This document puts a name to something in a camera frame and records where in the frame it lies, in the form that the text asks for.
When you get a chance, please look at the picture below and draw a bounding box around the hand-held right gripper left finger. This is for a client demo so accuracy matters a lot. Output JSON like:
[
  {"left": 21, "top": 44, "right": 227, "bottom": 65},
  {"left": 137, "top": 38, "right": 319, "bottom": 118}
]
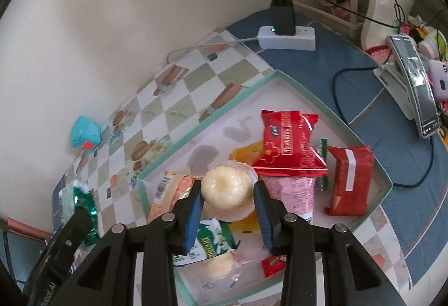
[{"left": 72, "top": 180, "right": 204, "bottom": 306}]

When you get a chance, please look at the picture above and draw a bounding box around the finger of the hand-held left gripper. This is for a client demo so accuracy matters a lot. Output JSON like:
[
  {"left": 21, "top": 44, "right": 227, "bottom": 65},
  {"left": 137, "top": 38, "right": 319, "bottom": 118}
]
[{"left": 65, "top": 207, "right": 99, "bottom": 251}]

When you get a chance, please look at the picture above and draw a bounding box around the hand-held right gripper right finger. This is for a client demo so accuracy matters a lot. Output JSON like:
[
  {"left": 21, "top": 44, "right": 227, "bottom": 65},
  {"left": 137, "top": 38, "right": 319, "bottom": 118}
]
[{"left": 253, "top": 182, "right": 407, "bottom": 306}]

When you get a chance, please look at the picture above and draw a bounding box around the green cow-print milk packet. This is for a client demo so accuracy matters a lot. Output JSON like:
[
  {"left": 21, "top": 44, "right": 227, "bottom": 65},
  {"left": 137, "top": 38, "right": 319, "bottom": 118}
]
[{"left": 173, "top": 218, "right": 241, "bottom": 269}]

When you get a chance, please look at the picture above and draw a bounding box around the teal foil snack packet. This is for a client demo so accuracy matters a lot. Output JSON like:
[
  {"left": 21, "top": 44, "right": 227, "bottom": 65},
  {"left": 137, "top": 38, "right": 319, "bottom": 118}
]
[{"left": 59, "top": 183, "right": 101, "bottom": 248}]

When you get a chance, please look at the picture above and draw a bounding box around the pink snack packet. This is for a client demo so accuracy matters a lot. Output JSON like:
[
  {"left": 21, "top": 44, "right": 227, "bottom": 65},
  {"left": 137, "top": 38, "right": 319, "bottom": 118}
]
[{"left": 261, "top": 176, "right": 318, "bottom": 224}]

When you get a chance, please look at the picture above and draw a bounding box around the orange barcode snack packet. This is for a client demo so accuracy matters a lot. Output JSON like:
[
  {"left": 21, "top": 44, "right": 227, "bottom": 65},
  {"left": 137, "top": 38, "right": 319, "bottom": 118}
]
[{"left": 146, "top": 170, "right": 204, "bottom": 224}]

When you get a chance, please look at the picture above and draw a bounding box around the small red snack packet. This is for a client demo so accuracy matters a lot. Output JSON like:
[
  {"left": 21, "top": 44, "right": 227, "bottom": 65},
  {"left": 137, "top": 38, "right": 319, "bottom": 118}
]
[{"left": 261, "top": 254, "right": 288, "bottom": 278}]

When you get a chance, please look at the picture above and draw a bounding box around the round cream bun packet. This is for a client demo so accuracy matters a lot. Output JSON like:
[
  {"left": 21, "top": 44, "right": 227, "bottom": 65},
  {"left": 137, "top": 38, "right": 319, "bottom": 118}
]
[{"left": 201, "top": 159, "right": 258, "bottom": 222}]

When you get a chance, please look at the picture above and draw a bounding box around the clear packet with pale cake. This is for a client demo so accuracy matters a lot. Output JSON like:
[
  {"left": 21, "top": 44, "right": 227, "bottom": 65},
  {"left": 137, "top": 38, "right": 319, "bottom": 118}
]
[{"left": 174, "top": 250, "right": 246, "bottom": 290}]

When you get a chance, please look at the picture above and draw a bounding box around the yellow clear-wrapped snack packet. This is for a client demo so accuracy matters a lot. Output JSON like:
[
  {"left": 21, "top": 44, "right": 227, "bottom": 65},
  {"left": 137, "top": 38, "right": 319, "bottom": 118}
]
[{"left": 228, "top": 141, "right": 267, "bottom": 234}]

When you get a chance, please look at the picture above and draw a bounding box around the red flower-print snack packet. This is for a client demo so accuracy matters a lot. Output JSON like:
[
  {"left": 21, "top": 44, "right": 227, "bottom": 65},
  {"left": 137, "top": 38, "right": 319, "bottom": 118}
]
[{"left": 251, "top": 110, "right": 330, "bottom": 178}]

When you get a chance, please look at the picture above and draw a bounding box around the dark red white-striped snack packet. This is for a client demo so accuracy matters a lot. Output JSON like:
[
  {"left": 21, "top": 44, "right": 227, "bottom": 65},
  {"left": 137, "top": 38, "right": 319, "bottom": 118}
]
[{"left": 323, "top": 145, "right": 375, "bottom": 218}]

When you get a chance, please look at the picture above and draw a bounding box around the white tray with teal rim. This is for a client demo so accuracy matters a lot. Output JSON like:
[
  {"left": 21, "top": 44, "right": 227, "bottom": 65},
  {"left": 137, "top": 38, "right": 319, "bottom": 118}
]
[{"left": 136, "top": 70, "right": 393, "bottom": 305}]

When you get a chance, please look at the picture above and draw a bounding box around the pink bar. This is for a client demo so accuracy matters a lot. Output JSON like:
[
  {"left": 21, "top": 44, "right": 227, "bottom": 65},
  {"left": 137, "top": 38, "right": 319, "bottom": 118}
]
[{"left": 5, "top": 216, "right": 54, "bottom": 241}]

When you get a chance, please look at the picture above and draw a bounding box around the teal cube toy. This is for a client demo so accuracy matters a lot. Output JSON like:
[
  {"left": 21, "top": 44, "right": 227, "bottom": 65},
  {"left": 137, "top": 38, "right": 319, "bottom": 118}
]
[{"left": 71, "top": 116, "right": 102, "bottom": 153}]

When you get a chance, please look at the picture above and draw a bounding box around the white power strip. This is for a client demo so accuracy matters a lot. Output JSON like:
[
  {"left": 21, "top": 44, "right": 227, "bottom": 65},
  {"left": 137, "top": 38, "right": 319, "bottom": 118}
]
[{"left": 257, "top": 25, "right": 316, "bottom": 51}]

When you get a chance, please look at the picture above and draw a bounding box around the white phone stand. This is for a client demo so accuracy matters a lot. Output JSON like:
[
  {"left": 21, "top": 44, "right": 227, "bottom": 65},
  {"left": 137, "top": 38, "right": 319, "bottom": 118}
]
[{"left": 373, "top": 60, "right": 421, "bottom": 120}]

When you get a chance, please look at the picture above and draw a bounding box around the smartphone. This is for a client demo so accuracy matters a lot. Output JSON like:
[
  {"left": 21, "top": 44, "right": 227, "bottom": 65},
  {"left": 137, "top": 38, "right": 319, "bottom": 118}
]
[{"left": 388, "top": 35, "right": 442, "bottom": 139}]

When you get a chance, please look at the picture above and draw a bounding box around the black charger plug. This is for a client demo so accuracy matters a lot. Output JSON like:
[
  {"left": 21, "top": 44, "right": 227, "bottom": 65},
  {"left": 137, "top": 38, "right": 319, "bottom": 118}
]
[{"left": 270, "top": 0, "right": 295, "bottom": 37}]

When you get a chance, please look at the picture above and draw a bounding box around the pink plush pouch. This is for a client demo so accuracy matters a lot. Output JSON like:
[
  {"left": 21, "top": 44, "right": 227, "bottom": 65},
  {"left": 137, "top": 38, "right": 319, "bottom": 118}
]
[{"left": 428, "top": 59, "right": 448, "bottom": 103}]

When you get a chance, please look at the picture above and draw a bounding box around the black phone cable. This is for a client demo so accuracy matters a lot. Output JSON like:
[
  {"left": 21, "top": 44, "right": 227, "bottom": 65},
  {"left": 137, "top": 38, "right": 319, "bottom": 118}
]
[{"left": 332, "top": 66, "right": 435, "bottom": 188}]

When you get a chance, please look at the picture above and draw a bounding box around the white power cable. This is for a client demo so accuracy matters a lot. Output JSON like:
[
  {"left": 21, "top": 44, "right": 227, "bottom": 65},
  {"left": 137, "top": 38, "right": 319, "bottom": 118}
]
[{"left": 166, "top": 35, "right": 260, "bottom": 66}]

